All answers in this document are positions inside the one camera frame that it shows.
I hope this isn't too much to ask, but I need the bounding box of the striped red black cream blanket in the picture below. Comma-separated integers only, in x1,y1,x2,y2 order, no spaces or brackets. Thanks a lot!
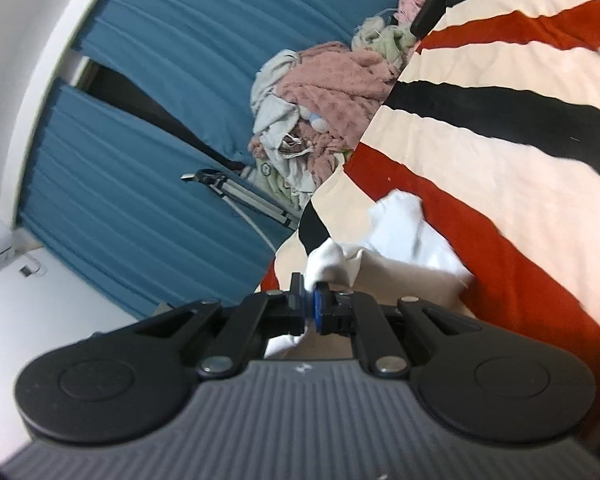
261,0,600,432

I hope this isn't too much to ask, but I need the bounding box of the blue curtain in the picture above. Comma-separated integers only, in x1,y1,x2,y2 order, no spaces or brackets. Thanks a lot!
18,0,396,318

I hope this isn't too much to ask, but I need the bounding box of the cream white crumpled garment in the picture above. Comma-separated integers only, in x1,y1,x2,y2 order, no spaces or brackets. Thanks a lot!
249,49,315,193

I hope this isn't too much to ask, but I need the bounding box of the silver tripod stand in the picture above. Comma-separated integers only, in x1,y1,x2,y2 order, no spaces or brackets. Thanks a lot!
181,168,300,252

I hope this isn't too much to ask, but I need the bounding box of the pink fuzzy blanket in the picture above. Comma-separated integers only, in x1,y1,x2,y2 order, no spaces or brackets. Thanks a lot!
247,0,429,189

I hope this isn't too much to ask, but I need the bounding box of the pale green printed garment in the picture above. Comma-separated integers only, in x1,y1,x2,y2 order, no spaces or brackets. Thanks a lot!
241,14,420,212

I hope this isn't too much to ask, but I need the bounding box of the white printed t-shirt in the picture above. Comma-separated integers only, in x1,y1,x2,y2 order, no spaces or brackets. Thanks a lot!
264,188,477,361

